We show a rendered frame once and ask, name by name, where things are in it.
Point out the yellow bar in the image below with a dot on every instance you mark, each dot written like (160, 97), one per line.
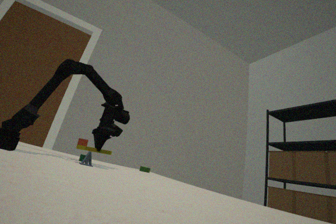
(82, 144)

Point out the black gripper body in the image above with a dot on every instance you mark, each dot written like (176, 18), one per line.
(104, 127)

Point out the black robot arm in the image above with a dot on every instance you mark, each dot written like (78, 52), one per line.
(9, 133)

